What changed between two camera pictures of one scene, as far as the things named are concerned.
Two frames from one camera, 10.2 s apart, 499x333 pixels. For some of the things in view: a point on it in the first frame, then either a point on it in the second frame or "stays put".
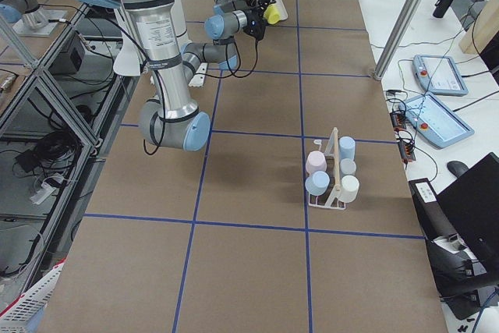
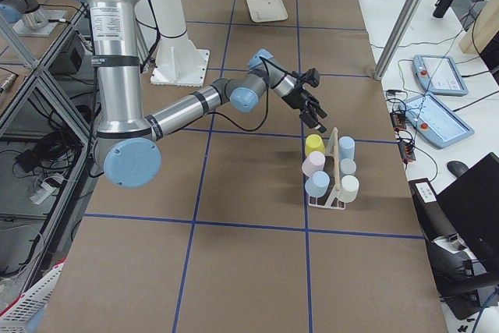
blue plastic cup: [347, 147] stays put
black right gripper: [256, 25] → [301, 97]
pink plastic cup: [316, 161] stays put
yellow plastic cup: [271, 13] → [314, 143]
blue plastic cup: [317, 184] stays put
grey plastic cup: [348, 166] stays put
